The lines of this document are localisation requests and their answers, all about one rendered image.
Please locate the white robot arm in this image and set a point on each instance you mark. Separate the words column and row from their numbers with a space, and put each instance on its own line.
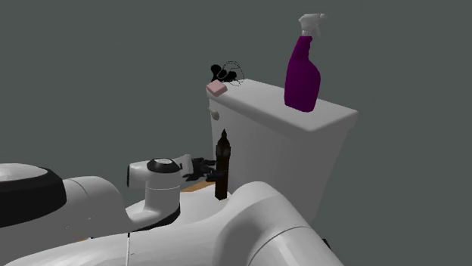
column 92, row 206

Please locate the pink soap bar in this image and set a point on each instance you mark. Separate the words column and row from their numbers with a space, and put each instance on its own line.
column 216, row 88

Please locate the purple spray bottle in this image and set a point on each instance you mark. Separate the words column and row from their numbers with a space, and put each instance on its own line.
column 301, row 79

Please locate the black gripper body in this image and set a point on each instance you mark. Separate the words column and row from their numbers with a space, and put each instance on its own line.
column 199, row 170

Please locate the dark clock tower figure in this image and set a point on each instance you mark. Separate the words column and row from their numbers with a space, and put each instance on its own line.
column 222, row 162

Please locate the white toilet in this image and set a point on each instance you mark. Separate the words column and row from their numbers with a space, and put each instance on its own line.
column 265, row 147

